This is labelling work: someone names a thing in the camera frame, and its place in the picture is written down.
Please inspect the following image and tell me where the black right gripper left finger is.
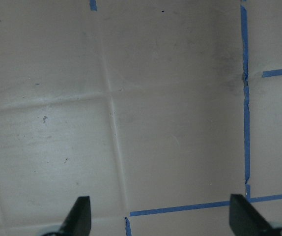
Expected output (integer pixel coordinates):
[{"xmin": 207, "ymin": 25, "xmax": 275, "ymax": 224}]
[{"xmin": 43, "ymin": 196, "xmax": 91, "ymax": 236}]

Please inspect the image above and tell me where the brown paper table mat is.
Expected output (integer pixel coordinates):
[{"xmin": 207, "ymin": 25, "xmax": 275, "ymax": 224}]
[{"xmin": 0, "ymin": 0, "xmax": 282, "ymax": 236}]

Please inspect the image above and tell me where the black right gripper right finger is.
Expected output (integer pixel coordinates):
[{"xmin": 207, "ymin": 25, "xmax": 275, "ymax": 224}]
[{"xmin": 229, "ymin": 194, "xmax": 282, "ymax": 236}]

